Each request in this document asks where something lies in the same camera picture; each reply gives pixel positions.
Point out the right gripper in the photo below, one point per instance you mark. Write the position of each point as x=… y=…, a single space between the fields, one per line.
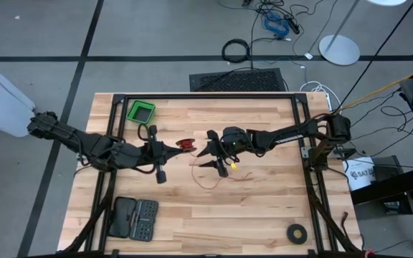
x=233 y=141

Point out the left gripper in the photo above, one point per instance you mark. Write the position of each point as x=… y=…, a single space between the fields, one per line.
x=155 y=154

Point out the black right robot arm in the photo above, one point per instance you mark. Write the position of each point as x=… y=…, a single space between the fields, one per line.
x=299 y=132

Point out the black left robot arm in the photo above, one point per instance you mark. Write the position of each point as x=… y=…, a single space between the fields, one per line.
x=84 y=143

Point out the green square plastic bin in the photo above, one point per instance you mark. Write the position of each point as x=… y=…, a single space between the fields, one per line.
x=130 y=114

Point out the open black bit set case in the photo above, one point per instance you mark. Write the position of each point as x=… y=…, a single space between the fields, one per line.
x=145 y=218

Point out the black floor mat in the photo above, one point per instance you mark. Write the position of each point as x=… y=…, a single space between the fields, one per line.
x=242 y=80

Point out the black tape roll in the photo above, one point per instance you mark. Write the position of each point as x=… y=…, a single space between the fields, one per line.
x=289 y=234

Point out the small white adapter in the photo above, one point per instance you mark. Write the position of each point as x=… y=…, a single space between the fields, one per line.
x=308 y=56

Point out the black power brick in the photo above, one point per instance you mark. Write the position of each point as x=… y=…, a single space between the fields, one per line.
x=294 y=26

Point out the floor lamp with round base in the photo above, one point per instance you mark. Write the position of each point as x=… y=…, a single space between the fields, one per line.
x=339 y=50

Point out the white trash bin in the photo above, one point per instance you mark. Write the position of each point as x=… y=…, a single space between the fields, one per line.
x=2 y=104

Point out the black side table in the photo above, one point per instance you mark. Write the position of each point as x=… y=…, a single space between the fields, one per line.
x=389 y=184

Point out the red clamp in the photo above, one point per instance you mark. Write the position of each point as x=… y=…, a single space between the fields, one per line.
x=370 y=253

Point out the slanted black pole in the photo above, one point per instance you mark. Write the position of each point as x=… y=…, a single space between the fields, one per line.
x=378 y=53

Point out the black aluminium table frame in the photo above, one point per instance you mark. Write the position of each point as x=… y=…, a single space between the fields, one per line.
x=210 y=96

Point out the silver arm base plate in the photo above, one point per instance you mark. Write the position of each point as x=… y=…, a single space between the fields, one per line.
x=305 y=152

